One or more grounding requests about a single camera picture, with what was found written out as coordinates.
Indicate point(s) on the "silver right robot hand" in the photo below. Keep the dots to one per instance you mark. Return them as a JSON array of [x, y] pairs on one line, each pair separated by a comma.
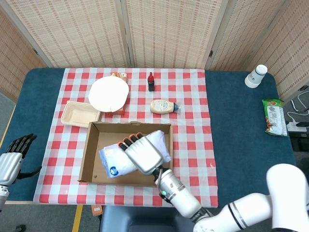
[[143, 154]]

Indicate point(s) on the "white paper plate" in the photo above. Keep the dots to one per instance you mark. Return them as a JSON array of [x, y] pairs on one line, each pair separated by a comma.
[[108, 94]]

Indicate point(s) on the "beige mayonnaise squeeze bottle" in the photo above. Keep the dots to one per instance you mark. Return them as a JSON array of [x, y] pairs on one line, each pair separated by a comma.
[[161, 106]]

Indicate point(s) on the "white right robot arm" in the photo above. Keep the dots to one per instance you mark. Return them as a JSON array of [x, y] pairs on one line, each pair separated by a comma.
[[186, 198]]

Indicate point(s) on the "stack of white paper cups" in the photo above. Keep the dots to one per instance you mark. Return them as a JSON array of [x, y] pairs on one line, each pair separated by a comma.
[[254, 77]]

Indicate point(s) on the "orange box on floor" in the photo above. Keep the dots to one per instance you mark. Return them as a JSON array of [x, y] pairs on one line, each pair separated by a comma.
[[96, 210]]

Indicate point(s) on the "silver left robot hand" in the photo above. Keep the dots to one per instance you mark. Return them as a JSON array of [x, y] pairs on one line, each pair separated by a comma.
[[10, 164]]

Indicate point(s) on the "red white checkered tablecloth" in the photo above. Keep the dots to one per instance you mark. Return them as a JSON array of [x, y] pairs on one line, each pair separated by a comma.
[[193, 135]]

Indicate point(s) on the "woven folding screen panel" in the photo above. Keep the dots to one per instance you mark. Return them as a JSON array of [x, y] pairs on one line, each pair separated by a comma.
[[253, 31], [169, 31], [77, 31], [294, 60], [14, 60]]

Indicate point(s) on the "metal screen hinge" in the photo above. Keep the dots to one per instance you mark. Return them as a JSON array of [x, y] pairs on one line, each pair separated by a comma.
[[210, 53]]

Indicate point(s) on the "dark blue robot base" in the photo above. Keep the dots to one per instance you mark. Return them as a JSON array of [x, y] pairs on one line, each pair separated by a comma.
[[135, 220]]

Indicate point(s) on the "open brown cardboard box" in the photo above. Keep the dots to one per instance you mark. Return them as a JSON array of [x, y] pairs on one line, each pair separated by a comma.
[[100, 136]]

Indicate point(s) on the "green snack bag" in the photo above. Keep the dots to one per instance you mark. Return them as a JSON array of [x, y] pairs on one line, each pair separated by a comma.
[[275, 118]]

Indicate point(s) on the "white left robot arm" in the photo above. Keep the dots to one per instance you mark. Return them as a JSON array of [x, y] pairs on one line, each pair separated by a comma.
[[3, 195]]

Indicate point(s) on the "orange snack box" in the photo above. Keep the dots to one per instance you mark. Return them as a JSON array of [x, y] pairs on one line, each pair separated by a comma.
[[119, 111]]

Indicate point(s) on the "dark sauce bottle red cap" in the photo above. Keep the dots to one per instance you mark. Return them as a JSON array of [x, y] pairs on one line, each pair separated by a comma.
[[151, 84]]

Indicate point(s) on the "beige plastic food container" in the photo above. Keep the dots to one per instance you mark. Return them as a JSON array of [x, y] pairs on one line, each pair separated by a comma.
[[77, 114]]

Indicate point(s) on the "white power strip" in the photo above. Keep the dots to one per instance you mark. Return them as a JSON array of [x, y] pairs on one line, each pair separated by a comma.
[[296, 126]]

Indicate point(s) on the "white plastic bag package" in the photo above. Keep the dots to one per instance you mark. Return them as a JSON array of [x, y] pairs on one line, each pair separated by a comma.
[[113, 155]]

